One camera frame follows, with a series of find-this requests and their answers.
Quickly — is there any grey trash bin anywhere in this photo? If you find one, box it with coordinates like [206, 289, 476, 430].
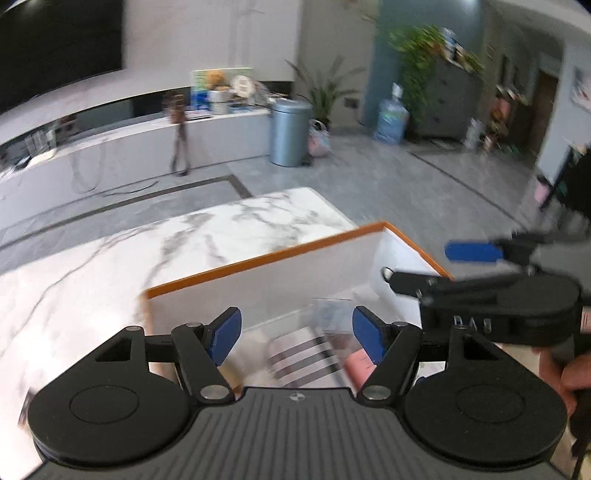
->
[269, 99, 314, 168]

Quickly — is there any white counter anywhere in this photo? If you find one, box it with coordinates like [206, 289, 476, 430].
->
[0, 108, 273, 232]

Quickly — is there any brown bag with strap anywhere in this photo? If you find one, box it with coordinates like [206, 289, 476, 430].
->
[164, 90, 192, 177]

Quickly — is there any wall picture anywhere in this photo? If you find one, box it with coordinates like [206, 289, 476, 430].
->
[570, 67, 591, 110]

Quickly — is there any wooden door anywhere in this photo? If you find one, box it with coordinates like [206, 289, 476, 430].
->
[526, 69, 560, 158]

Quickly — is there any pink plastic bag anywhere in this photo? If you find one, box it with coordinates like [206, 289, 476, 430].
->
[307, 119, 333, 158]

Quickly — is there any black television screen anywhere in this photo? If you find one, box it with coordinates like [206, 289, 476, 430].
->
[0, 0, 125, 114]

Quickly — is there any dark object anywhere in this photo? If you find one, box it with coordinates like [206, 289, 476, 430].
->
[554, 148, 591, 241]

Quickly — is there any plaid fabric case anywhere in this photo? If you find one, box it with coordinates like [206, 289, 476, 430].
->
[267, 330, 356, 388]

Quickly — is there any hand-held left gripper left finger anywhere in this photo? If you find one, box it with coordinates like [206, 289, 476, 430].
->
[95, 307, 243, 403]

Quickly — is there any white box orange rim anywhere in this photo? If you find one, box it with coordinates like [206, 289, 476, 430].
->
[140, 222, 455, 398]

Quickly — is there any shelf with plants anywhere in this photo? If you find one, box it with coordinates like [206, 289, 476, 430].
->
[480, 83, 515, 151]

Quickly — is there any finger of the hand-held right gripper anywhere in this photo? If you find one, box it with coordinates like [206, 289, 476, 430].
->
[381, 267, 525, 305]
[444, 230, 557, 277]

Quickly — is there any potted palm plant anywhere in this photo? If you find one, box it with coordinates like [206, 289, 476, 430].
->
[286, 58, 365, 134]

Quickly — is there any salmon pink cup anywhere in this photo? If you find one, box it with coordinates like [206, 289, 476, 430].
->
[344, 348, 377, 393]

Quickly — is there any blue water jug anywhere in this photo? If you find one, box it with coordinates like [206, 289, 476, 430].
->
[374, 83, 409, 145]

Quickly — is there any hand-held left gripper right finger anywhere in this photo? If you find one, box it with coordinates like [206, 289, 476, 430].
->
[352, 306, 505, 402]

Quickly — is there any black cable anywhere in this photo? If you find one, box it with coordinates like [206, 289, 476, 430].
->
[69, 148, 158, 197]

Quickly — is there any clear plastic box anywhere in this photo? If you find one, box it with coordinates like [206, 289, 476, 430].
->
[311, 298, 358, 337]

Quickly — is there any person's right hand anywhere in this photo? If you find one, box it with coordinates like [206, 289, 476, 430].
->
[538, 344, 591, 416]

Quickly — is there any grey cabinet with plants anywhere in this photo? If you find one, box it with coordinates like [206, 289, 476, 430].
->
[390, 25, 483, 130]

